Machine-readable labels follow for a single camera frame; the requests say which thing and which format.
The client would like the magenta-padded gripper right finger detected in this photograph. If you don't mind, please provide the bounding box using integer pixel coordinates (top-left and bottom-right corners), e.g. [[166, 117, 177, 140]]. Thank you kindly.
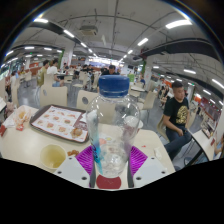
[[127, 145, 176, 189]]

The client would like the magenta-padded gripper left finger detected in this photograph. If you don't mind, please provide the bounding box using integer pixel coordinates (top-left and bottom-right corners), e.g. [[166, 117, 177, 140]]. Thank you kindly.
[[53, 145, 98, 189]]

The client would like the clear blue-capped water bottle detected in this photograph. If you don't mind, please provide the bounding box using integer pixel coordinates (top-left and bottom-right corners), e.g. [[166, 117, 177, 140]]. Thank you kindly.
[[85, 74, 141, 179]]

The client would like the crumpled white tissue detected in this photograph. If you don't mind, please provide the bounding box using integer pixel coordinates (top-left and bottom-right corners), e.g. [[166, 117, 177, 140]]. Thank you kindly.
[[154, 147, 163, 160]]

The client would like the dark food tray with liner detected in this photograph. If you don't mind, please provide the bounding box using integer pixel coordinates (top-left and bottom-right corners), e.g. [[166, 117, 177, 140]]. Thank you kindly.
[[29, 104, 90, 144]]

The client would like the beige neighbouring table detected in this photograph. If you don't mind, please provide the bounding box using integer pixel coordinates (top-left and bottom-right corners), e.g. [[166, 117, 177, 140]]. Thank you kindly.
[[191, 128, 216, 161]]

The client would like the person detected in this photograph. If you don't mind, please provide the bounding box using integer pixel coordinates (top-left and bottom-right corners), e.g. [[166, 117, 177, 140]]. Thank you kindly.
[[101, 64, 118, 76], [163, 80, 194, 161], [37, 59, 50, 88], [46, 59, 64, 88]]

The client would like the beige chair with round hole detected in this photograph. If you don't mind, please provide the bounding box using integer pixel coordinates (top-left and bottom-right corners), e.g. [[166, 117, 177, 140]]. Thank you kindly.
[[39, 84, 69, 108], [76, 89, 101, 111]]

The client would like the group of beige cafeteria chairs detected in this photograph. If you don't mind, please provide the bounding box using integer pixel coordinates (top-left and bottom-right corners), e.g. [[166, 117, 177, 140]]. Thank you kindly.
[[74, 71, 158, 114]]

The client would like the clear bag of fried snacks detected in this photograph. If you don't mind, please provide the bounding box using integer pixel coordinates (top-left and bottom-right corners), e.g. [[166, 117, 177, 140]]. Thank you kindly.
[[12, 105, 33, 132]]

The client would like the ceiling air conditioner unit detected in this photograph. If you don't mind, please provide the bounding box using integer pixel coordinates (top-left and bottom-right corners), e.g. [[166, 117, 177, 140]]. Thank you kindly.
[[79, 24, 99, 36]]

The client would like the group of ceiling lights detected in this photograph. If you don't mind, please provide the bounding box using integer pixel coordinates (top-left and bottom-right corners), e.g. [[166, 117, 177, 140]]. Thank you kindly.
[[1, 18, 224, 108]]

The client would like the cream mug with pretzel handle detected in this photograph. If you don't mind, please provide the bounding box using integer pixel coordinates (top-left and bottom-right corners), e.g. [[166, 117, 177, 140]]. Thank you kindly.
[[39, 143, 81, 173]]

